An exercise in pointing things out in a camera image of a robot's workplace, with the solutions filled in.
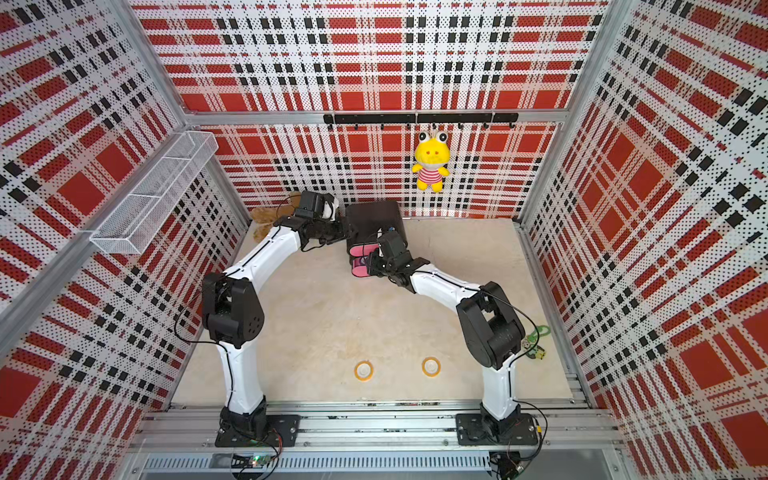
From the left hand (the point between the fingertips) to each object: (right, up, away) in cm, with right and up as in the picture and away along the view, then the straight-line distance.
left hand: (357, 230), depth 94 cm
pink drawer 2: (+1, -13, +3) cm, 14 cm away
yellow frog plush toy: (+24, +24, -2) cm, 34 cm away
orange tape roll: (+4, -41, -10) cm, 42 cm away
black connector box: (+39, -57, -25) cm, 73 cm away
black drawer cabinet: (+2, +3, +1) cm, 4 cm away
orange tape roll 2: (+25, -40, -10) cm, 48 cm away
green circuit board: (-22, -56, -25) cm, 65 cm away
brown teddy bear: (-38, +5, +16) cm, 42 cm away
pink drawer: (0, -10, +5) cm, 11 cm away
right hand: (+5, -9, -2) cm, 11 cm away
